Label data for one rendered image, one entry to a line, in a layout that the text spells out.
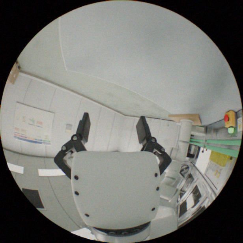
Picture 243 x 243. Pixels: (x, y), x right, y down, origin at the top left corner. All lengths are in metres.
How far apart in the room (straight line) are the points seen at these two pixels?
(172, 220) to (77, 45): 0.44
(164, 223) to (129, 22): 0.36
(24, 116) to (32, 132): 0.62
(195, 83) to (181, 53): 0.11
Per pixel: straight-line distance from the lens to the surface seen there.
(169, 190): 0.50
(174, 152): 0.62
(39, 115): 3.03
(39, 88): 3.11
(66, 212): 1.96
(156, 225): 0.20
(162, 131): 4.36
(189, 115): 0.57
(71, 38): 0.24
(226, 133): 0.61
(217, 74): 0.27
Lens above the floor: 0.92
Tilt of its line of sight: 4 degrees down
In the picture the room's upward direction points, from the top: 167 degrees counter-clockwise
